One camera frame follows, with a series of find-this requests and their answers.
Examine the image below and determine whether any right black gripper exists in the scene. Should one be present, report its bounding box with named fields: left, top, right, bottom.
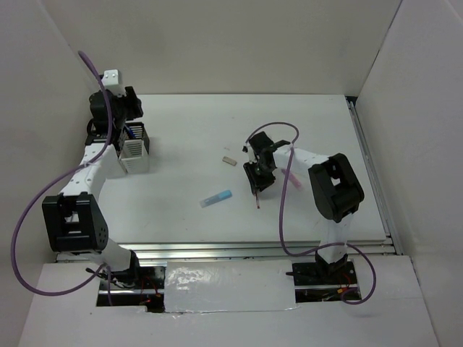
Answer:
left=243, top=159, right=276, bottom=194

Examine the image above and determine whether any blue ballpoint pen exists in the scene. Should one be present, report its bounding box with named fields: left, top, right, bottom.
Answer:
left=124, top=125, right=137, bottom=140

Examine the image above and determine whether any purple highlighter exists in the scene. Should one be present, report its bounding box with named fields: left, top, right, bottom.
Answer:
left=281, top=168, right=303, bottom=190

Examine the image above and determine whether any blue highlighter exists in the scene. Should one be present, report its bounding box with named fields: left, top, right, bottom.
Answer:
left=200, top=190, right=232, bottom=208

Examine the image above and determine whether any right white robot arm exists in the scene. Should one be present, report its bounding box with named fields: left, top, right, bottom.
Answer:
left=243, top=132, right=365, bottom=283

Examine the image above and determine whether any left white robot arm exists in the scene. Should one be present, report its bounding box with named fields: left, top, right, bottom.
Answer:
left=42, top=87, right=150, bottom=288

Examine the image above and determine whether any grey eraser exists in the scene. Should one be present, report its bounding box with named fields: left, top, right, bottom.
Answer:
left=222, top=156, right=237, bottom=166

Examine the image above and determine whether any white slatted organizer container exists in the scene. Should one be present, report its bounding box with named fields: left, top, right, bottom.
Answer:
left=119, top=122, right=150, bottom=174

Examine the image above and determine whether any shiny white cover sheet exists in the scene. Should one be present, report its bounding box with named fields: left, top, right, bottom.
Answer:
left=164, top=260, right=297, bottom=313

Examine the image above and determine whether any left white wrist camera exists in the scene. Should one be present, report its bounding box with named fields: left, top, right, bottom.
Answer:
left=101, top=69, right=125, bottom=98

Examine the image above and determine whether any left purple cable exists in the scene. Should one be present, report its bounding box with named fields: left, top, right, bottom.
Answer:
left=10, top=50, right=116, bottom=308

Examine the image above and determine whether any purple cable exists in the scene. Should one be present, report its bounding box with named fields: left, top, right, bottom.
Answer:
left=10, top=50, right=116, bottom=308
left=245, top=122, right=377, bottom=305

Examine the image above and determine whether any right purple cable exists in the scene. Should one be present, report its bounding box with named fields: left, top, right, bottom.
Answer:
left=245, top=122, right=377, bottom=305

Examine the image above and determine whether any aluminium rail frame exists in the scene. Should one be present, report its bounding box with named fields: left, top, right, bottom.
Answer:
left=56, top=94, right=404, bottom=263

